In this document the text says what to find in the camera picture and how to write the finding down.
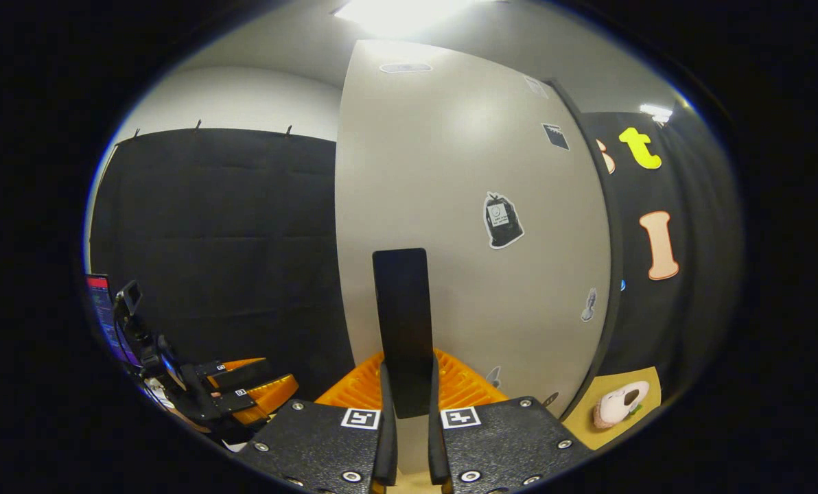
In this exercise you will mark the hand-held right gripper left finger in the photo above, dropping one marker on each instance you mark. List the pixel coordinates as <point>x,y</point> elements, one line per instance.
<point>386,439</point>

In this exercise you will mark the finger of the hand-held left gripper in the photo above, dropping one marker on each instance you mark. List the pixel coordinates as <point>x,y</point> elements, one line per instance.
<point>261,398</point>
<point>241,374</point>

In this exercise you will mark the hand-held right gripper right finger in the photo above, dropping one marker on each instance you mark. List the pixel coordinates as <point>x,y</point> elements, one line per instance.
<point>436,446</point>

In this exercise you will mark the white cabinet door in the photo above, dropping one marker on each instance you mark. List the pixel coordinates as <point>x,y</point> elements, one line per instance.
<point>450,171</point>

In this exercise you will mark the computer monitor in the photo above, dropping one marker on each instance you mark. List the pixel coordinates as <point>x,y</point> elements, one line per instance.
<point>103,315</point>

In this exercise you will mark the black backdrop cloth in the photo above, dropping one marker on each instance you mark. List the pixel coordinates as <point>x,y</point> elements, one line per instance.
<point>230,226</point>

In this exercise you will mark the ceiling light panel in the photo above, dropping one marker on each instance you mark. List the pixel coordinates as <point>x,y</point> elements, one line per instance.
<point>656,113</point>
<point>402,14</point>

